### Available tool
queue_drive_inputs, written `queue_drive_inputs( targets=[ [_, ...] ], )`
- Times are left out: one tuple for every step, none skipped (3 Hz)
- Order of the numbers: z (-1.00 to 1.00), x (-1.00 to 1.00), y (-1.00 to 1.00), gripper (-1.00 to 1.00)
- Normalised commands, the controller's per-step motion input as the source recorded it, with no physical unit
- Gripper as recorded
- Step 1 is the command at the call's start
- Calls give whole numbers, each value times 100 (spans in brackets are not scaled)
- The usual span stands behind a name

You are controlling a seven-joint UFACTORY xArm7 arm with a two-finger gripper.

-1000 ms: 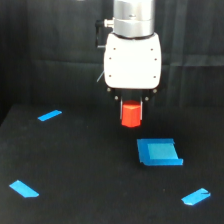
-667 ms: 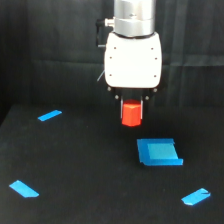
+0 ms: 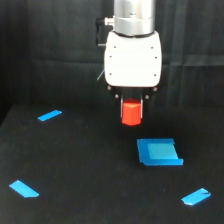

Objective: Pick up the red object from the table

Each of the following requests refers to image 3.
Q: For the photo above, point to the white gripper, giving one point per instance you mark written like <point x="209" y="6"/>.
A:
<point x="132" y="66"/>

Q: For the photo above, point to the red hexagonal block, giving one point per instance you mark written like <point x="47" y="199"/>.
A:
<point x="131" y="112"/>

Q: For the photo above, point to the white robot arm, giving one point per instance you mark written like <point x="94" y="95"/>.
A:
<point x="131" y="18"/>

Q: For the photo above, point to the blue taped square marker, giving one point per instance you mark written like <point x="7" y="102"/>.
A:
<point x="158" y="152"/>

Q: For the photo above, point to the blue tape strip far left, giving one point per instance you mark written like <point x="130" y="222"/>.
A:
<point x="49" y="115"/>

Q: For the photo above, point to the blue tape strip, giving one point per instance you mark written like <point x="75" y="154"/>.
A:
<point x="24" y="190"/>
<point x="49" y="115"/>
<point x="196" y="197"/>

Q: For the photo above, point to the black backdrop curtain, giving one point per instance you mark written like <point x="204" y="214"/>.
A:
<point x="48" y="53"/>

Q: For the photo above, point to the blue tape strip near right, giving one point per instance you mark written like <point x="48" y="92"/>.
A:
<point x="196" y="197"/>

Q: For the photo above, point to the blue tape strip near left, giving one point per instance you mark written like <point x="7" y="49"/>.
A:
<point x="24" y="190"/>

